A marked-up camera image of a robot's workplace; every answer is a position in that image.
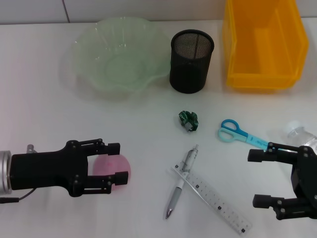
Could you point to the clear water bottle green label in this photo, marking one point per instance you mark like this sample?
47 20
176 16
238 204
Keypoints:
301 134

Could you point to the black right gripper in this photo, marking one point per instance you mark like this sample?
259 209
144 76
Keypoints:
305 173

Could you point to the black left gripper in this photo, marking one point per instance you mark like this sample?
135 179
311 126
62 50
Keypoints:
44 171

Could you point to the pink peach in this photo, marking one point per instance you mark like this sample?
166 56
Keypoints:
109 165

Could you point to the green plastic wrapper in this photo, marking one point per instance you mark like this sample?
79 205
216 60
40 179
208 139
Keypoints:
188 121

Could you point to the green glass fruit plate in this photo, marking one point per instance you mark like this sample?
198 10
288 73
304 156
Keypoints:
99 49

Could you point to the white grey ballpoint pen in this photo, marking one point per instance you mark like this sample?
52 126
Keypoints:
176 196

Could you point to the blue scissors with sheath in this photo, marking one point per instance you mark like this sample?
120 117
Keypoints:
237 135

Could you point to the black mesh pen holder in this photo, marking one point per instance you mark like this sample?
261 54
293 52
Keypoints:
188 74

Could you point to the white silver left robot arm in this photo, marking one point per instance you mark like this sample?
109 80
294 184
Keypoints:
5 171

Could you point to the yellow plastic bin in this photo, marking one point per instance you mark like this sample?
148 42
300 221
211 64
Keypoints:
270 62

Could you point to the transparent plastic ruler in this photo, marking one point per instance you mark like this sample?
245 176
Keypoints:
218 200

